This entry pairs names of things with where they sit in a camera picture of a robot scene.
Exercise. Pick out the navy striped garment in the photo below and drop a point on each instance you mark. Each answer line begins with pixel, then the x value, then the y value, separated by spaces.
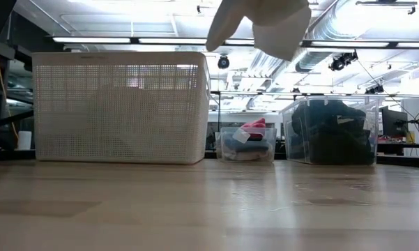
pixel 251 145

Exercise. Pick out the black ceiling rail fixture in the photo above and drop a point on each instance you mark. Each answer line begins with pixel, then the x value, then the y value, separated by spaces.
pixel 387 2

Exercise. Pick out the large clear plastic bin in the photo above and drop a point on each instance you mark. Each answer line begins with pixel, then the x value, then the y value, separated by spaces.
pixel 286 139

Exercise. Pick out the black background desk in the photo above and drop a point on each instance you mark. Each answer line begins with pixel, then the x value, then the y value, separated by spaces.
pixel 404 148

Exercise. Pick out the white tag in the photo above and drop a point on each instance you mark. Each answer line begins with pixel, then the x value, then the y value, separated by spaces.
pixel 241 136

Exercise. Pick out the black ceiling camera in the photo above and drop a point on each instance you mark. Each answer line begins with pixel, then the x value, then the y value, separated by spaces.
pixel 224 62

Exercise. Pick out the black monitor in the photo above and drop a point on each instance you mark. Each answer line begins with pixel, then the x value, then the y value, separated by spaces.
pixel 394 122

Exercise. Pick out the black Puma garment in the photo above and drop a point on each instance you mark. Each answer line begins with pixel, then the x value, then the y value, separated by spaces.
pixel 334 146

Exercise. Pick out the white cylinder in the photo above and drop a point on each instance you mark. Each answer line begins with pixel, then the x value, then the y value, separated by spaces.
pixel 24 139

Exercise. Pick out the black ceiling spotlights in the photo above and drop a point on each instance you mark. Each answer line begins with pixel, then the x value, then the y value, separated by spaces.
pixel 374 89
pixel 341 61

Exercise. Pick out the white cloth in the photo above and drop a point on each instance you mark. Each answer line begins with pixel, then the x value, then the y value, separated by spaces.
pixel 279 35

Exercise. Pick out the long ceiling light strip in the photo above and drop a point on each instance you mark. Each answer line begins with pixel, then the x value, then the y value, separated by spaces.
pixel 415 44
pixel 90 40
pixel 177 40
pixel 352 44

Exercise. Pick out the white perforated laundry basket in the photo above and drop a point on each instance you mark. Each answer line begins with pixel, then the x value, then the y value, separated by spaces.
pixel 118 111

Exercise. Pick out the small clear plastic bin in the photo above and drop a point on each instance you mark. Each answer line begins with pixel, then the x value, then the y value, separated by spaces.
pixel 272 139

